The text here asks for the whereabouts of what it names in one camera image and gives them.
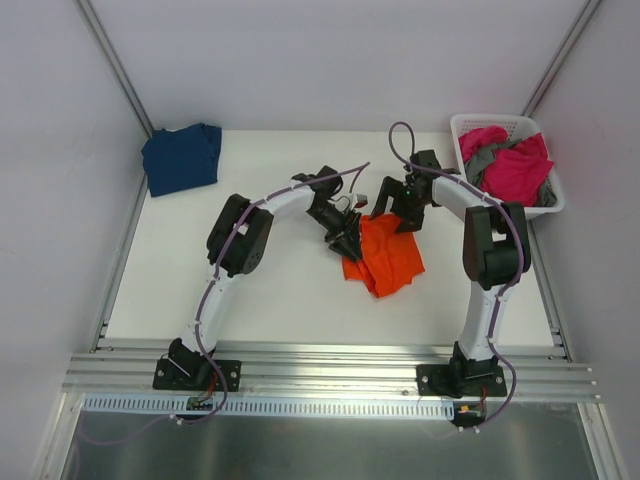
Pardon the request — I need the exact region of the orange t shirt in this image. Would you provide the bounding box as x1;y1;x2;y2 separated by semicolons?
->
342;214;425;299

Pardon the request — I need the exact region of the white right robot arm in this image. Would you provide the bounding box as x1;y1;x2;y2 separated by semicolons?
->
372;150;531;398

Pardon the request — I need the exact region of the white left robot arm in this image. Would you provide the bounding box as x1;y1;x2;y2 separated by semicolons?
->
152;166;362;391

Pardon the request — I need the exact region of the grey t shirt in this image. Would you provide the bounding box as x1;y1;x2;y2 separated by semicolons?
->
462;138;558;208

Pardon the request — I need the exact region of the pink t shirt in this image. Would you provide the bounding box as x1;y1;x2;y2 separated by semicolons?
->
458;125;555;207

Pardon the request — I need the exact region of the white plastic basket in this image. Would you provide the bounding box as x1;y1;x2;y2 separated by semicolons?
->
450;114;565;219

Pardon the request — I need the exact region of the blue folded t shirt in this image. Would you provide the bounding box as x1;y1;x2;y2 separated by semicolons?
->
141;123;223;198

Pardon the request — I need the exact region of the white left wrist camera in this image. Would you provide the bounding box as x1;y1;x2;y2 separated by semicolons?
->
350;193;368;209

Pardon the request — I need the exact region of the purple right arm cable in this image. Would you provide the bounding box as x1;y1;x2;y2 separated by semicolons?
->
388;121;529;441

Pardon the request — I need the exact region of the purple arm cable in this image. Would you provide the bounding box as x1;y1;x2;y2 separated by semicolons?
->
388;121;529;441
79;160;372;446

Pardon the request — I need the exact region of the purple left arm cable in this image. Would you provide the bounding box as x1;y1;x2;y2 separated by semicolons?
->
79;160;372;446

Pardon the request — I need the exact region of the aluminium front mounting rail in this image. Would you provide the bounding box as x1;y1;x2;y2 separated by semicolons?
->
62;339;605;403

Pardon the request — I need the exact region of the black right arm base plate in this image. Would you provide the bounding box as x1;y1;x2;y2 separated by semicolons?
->
416;361;507;399

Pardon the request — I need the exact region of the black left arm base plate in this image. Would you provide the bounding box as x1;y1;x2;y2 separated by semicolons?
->
152;358;242;392

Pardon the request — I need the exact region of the white slotted cable duct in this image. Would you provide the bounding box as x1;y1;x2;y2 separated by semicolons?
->
83;394;454;421

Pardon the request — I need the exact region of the right corner aluminium post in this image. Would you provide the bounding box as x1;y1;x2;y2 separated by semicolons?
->
521;0;606;118

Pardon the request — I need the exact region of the corner aluminium post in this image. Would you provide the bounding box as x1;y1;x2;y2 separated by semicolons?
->
73;0;154;138
521;0;606;118

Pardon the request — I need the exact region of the left corner aluminium post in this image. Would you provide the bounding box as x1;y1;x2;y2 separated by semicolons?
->
73;0;154;138

